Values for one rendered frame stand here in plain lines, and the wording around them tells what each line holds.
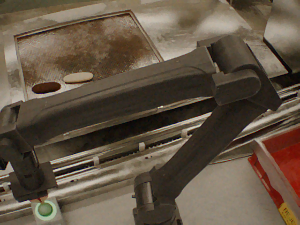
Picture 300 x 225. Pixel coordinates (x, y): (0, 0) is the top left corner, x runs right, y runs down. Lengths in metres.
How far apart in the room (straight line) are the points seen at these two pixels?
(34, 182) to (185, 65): 0.37
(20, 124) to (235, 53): 0.34
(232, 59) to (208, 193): 0.54
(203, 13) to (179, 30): 0.20
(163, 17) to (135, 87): 0.92
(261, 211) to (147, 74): 0.60
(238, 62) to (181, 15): 0.96
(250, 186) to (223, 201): 0.11
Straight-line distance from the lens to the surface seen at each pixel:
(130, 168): 0.88
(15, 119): 0.53
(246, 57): 0.44
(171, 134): 0.98
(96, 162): 0.89
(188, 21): 1.36
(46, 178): 0.66
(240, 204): 0.92
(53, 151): 0.99
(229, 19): 1.46
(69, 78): 1.05
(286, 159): 1.07
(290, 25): 1.31
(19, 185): 0.67
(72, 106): 0.46
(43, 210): 0.78
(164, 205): 0.66
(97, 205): 0.87
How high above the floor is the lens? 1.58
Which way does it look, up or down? 45 degrees down
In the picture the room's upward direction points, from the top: 5 degrees clockwise
